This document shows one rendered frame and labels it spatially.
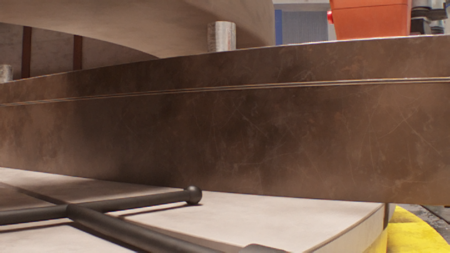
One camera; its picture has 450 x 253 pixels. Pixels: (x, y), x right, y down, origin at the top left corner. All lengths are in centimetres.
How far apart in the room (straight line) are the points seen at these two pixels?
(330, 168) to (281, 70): 27
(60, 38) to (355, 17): 420
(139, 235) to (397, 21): 73
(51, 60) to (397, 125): 436
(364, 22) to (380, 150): 30
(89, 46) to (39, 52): 72
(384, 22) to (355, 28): 7
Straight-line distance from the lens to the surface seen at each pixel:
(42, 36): 509
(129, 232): 60
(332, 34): 650
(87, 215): 70
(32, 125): 174
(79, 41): 469
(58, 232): 72
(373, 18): 102
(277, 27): 639
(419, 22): 133
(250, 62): 110
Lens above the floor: 48
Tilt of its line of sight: level
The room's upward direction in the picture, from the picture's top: straight up
